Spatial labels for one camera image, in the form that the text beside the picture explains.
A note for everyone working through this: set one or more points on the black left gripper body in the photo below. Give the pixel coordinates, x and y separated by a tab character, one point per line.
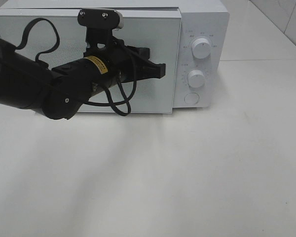
107	61

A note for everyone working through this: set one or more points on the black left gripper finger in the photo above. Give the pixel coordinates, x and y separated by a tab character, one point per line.
100	18
144	68

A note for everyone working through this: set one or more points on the white microwave door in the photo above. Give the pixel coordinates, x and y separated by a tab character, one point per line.
157	30

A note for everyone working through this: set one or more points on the white timer knob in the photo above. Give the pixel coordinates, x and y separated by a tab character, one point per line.
195	78

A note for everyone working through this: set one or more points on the round white door button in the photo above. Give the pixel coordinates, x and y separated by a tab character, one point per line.
191	98

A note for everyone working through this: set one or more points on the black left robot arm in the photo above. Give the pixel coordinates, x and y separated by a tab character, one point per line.
56	93

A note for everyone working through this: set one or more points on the white microwave oven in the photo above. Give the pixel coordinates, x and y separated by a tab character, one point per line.
199	18

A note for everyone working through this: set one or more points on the upper white power knob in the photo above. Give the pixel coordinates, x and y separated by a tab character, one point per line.
201	48

